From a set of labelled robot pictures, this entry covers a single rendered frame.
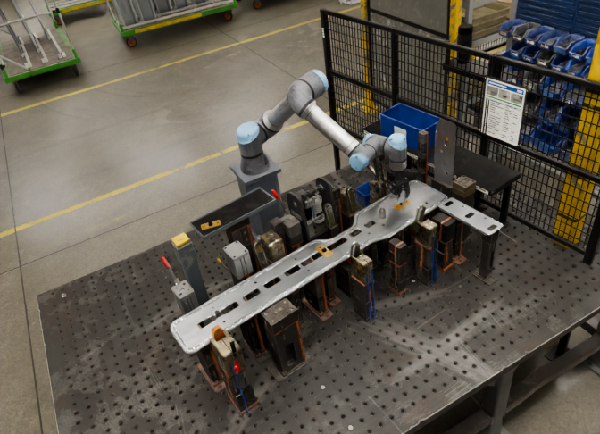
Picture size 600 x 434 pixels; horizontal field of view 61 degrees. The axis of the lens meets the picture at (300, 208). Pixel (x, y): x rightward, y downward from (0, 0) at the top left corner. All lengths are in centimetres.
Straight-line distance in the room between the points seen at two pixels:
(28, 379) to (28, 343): 31
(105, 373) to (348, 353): 105
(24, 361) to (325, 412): 225
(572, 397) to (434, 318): 100
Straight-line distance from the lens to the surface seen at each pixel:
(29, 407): 353
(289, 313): 195
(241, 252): 212
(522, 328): 237
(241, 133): 251
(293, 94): 223
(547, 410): 301
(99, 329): 266
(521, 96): 250
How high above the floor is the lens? 249
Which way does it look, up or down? 37 degrees down
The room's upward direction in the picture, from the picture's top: 9 degrees counter-clockwise
